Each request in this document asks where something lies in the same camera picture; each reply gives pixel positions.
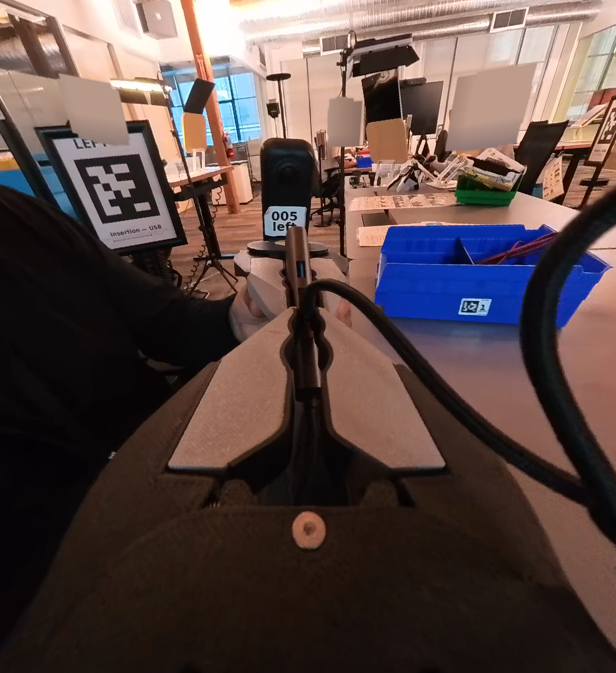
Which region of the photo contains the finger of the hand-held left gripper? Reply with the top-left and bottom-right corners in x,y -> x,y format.
246,257 -> 293,320
308,258 -> 350,314

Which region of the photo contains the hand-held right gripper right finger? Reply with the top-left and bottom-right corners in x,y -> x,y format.
316,312 -> 446,471

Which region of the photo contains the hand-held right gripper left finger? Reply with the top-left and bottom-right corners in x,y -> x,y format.
167,306 -> 296,471

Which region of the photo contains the grey usb hub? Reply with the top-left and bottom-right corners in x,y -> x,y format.
285,227 -> 323,474

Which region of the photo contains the blue plastic storage bin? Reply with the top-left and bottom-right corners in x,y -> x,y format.
375,224 -> 612,328

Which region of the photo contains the thick black braided cable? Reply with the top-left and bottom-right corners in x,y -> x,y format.
300,171 -> 616,597

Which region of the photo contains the person's left forearm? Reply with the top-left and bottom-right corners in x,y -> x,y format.
92,263 -> 240,371

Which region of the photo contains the person's left hand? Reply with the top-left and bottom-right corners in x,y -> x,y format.
229,286 -> 354,344

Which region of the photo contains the black tripod stand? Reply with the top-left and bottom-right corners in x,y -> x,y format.
155,74 -> 241,296

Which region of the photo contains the white cabinet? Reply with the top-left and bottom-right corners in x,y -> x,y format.
218,159 -> 254,207

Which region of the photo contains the wooden side table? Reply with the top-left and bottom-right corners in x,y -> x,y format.
167,164 -> 236,216

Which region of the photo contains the picture strip paper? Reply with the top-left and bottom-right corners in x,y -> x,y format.
350,193 -> 453,212

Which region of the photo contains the clear acrylic box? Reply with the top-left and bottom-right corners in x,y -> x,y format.
370,159 -> 409,186

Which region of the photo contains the clear acrylic stand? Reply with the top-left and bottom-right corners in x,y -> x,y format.
428,154 -> 473,188

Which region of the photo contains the framed marker sign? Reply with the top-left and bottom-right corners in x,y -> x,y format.
34,120 -> 189,257

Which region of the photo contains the black floor lamp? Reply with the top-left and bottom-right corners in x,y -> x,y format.
265,73 -> 291,142

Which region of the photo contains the green storage bin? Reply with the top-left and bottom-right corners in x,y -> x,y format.
454,149 -> 527,207

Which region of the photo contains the wooden pillar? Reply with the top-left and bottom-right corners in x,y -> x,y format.
181,0 -> 241,215

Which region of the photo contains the black computer monitor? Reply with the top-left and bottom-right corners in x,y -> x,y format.
363,73 -> 445,138

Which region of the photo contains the studio light panel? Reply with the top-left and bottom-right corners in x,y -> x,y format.
347,33 -> 420,80

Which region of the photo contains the black office chair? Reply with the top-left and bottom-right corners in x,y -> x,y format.
514,120 -> 570,183

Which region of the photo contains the ceiling air vent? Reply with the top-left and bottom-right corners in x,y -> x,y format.
489,7 -> 529,33

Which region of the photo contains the marker sign on stand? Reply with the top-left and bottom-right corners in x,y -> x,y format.
581,88 -> 616,185

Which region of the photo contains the red braided cable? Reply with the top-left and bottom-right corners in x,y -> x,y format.
476,231 -> 558,264

